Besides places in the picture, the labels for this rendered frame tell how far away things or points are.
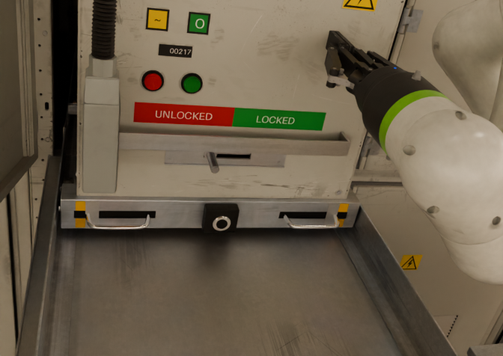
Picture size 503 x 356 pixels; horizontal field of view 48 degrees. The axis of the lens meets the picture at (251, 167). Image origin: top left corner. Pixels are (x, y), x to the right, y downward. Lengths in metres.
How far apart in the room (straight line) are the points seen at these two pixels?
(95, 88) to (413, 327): 0.60
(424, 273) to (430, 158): 1.15
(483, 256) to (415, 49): 0.71
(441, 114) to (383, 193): 0.86
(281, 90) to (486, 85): 0.35
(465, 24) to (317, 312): 0.53
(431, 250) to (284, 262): 0.70
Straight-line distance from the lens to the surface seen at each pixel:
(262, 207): 1.03
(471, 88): 1.04
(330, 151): 0.96
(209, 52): 0.88
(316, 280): 1.00
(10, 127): 1.18
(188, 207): 1.00
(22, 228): 1.37
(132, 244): 1.01
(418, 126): 0.60
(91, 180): 0.84
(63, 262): 0.97
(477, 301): 1.90
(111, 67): 0.78
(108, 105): 0.78
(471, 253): 0.65
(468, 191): 0.57
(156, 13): 0.85
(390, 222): 1.51
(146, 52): 0.87
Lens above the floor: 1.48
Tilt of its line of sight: 30 degrees down
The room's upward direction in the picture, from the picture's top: 11 degrees clockwise
